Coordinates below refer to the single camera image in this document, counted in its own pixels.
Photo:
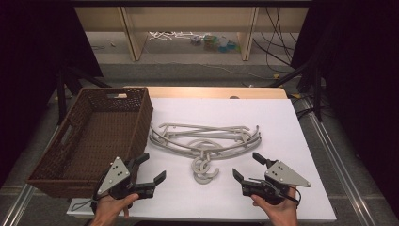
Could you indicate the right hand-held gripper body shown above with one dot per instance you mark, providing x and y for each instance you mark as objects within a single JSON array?
[{"x": 282, "y": 175}]

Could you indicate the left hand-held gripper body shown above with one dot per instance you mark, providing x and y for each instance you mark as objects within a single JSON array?
[{"x": 114, "y": 175}]

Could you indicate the grey plastic clothes hanger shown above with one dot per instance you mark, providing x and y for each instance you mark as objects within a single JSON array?
[
  {"x": 200, "y": 135},
  {"x": 188, "y": 127},
  {"x": 204, "y": 180},
  {"x": 169, "y": 150}
]

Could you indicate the brown wicker basket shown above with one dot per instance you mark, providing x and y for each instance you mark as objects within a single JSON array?
[{"x": 94, "y": 138}]

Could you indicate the person's left hand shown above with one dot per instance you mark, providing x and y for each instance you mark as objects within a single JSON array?
[{"x": 108, "y": 210}]

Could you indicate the person's right hand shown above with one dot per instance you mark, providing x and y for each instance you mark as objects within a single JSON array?
[{"x": 282, "y": 215}]

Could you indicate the white table board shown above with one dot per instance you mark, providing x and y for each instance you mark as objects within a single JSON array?
[{"x": 251, "y": 116}]

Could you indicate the small yellow plug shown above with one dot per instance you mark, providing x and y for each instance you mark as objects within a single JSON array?
[{"x": 276, "y": 76}]

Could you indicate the black tripod stand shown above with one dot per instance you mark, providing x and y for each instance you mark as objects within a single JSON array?
[
  {"x": 61, "y": 94},
  {"x": 317, "y": 94}
]

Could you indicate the wooden table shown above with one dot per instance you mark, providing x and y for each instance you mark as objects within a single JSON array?
[{"x": 204, "y": 92}]

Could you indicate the blue plastic toy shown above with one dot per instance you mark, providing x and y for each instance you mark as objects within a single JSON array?
[{"x": 228, "y": 46}]

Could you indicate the beige wooden shelf unit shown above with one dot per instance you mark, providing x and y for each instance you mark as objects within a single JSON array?
[{"x": 135, "y": 40}]

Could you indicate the small white floor object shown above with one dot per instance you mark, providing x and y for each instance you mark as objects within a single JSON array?
[{"x": 110, "y": 42}]

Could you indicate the dark curtain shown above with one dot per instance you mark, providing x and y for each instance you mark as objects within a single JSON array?
[
  {"x": 360, "y": 78},
  {"x": 31, "y": 62}
]

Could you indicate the green plastic toy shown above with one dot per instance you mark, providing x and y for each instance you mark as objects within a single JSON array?
[{"x": 210, "y": 42}]

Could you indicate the metal floor rail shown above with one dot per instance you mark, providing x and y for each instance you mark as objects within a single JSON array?
[
  {"x": 19, "y": 204},
  {"x": 342, "y": 169}
]

